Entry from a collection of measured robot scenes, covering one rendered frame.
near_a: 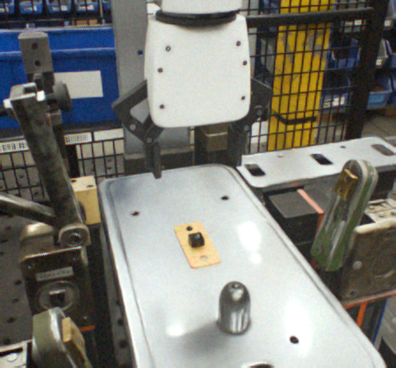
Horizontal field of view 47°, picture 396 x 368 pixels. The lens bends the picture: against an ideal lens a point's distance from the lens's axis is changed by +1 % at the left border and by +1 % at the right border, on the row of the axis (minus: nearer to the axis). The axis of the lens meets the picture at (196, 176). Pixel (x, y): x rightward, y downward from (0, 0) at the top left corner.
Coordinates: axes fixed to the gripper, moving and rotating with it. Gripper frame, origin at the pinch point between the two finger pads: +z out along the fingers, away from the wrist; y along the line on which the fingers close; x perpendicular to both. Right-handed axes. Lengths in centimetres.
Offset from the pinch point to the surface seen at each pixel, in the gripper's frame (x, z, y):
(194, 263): -3.6, 11.6, -1.1
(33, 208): -0.6, 2.6, -17.4
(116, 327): 17.1, 42.0, -9.8
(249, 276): -7.2, 11.9, 4.2
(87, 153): 231, 112, -4
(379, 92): 145, 56, 144
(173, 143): 26.5, 11.0, 4.1
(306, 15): 55, -3, 43
